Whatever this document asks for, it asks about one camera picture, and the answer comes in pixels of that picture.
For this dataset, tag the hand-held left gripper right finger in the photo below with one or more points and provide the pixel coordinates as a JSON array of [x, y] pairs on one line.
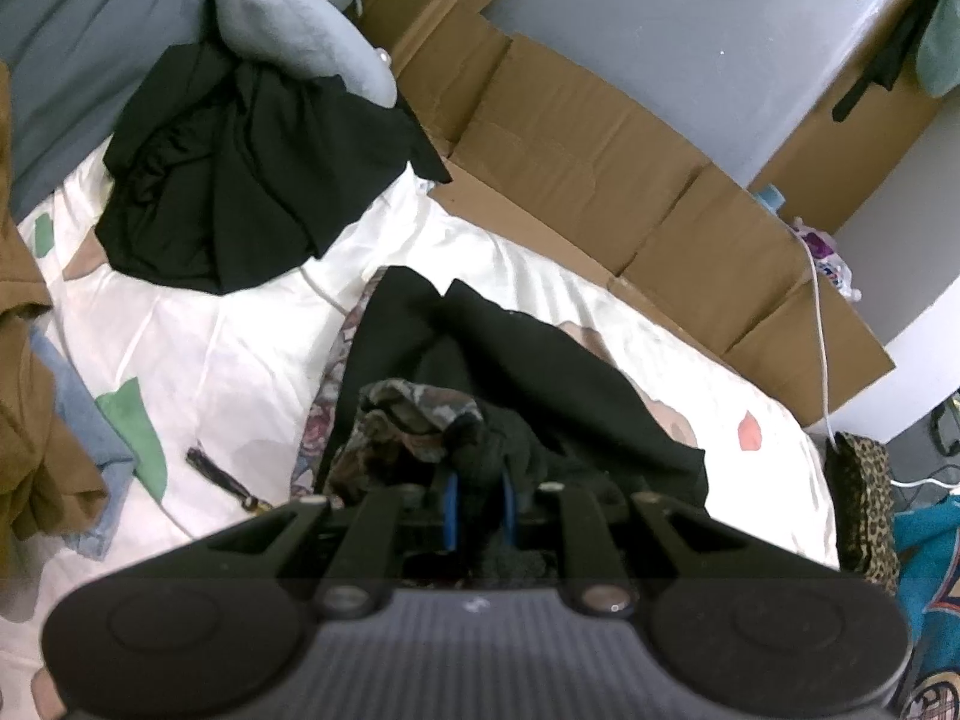
[[508, 504]]

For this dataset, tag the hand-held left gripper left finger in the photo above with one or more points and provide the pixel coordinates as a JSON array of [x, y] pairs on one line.
[[450, 511]]

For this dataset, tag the floral printed garment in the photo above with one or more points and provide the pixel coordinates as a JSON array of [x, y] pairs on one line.
[[409, 409]]

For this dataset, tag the black knit sweater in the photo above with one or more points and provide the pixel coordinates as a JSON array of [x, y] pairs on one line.
[[525, 367]]

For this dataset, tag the black tassel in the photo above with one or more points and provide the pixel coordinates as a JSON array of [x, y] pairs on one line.
[[217, 472]]

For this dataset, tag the white printed bedsheet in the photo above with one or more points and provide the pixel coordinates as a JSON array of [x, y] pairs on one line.
[[225, 345]]

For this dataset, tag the leopard print cloth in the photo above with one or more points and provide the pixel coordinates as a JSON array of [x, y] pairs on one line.
[[862, 495]]

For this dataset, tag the flattened cardboard sheet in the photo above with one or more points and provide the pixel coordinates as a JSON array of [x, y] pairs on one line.
[[562, 142]]

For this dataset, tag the light blue cloth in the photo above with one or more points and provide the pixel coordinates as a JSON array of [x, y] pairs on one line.
[[82, 405]]

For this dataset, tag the purple white packet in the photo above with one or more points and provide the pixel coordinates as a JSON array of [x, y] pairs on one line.
[[829, 259]]

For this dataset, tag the brown garment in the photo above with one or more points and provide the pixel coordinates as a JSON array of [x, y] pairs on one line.
[[30, 427]]

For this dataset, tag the brown cardboard panel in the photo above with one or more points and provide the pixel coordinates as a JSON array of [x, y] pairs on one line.
[[847, 150]]

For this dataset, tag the grey appliance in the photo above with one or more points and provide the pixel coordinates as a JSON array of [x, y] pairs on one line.
[[675, 37]]

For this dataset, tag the grey plush toy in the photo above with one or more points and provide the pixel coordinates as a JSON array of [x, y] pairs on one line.
[[300, 22]]

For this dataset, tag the grey-blue blanket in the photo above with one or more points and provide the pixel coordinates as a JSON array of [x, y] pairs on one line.
[[75, 52]]

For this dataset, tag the hanging black garment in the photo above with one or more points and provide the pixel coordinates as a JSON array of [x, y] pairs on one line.
[[896, 45]]

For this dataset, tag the hanging teal garment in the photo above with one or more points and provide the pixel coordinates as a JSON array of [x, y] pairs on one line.
[[941, 52]]

